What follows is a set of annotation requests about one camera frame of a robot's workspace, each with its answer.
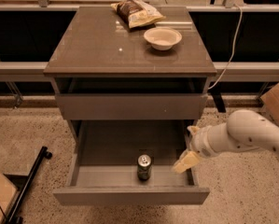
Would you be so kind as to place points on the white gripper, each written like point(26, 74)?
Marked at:
point(200, 144)

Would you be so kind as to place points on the green soda can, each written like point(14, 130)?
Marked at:
point(144, 164)

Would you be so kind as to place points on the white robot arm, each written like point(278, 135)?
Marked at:
point(244, 130)

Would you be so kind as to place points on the open grey middle drawer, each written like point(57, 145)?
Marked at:
point(103, 170)

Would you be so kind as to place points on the grey drawer cabinet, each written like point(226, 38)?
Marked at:
point(100, 54)

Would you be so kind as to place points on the closed grey top drawer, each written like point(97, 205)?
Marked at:
point(131, 106)

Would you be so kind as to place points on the cardboard box at right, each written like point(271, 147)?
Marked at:
point(271, 101)

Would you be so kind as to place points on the white paper bowl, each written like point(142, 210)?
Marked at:
point(162, 38)

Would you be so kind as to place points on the brown yellow chip bag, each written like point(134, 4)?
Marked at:
point(137, 13)

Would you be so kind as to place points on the black stand leg with caster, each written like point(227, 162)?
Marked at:
point(22, 184)

